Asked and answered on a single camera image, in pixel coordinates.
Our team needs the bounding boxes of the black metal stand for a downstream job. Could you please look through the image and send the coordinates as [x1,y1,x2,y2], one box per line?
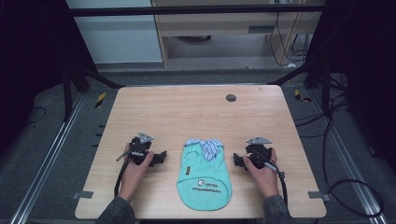
[268,59,347,119]
[61,60,125,123]

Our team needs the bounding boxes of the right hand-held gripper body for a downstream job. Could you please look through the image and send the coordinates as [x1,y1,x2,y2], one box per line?
[244,135,278,173]

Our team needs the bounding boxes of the black horizontal frame bar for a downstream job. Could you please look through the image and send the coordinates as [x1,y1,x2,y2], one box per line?
[68,3,326,18]

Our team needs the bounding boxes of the grey metal table bracket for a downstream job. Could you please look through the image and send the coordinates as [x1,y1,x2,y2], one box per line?
[307,190,332,203]
[71,190,94,201]

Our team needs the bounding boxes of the black floor cable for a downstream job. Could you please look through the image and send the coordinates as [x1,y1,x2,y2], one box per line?
[293,92,385,218]

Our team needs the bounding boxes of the teal pet shirt striped collar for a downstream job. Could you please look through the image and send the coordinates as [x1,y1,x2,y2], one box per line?
[176,137,233,212]

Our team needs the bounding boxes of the white cabinet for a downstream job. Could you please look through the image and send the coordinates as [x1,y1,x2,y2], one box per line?
[64,0,163,65]

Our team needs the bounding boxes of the aluminium floor rail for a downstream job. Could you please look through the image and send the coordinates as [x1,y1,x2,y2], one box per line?
[8,92,86,224]
[307,88,390,224]

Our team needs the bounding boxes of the person's right hand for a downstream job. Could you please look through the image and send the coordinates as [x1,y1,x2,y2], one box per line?
[242,147,280,199]

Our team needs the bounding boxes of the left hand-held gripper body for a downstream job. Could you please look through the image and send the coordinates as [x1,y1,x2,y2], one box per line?
[116,132,155,166]

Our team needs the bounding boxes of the black cables under desk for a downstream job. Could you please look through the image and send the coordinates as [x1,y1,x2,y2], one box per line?
[268,0,313,67]

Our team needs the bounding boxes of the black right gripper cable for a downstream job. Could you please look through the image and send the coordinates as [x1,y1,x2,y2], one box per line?
[252,150,290,207]

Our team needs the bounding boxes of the dark curtain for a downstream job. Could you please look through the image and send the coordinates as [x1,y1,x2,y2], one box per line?
[303,0,396,175]
[0,0,97,157]

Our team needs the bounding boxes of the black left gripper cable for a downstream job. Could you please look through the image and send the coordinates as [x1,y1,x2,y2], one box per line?
[113,156,132,198]

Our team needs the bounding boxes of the person's left hand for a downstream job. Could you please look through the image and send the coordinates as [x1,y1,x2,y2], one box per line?
[118,142,155,203]

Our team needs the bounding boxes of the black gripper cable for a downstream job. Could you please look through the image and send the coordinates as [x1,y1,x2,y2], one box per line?
[113,156,132,198]
[252,150,290,207]

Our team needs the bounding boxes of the yellow black floor tape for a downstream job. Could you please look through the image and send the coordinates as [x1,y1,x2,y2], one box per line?
[94,91,107,109]
[293,89,313,104]

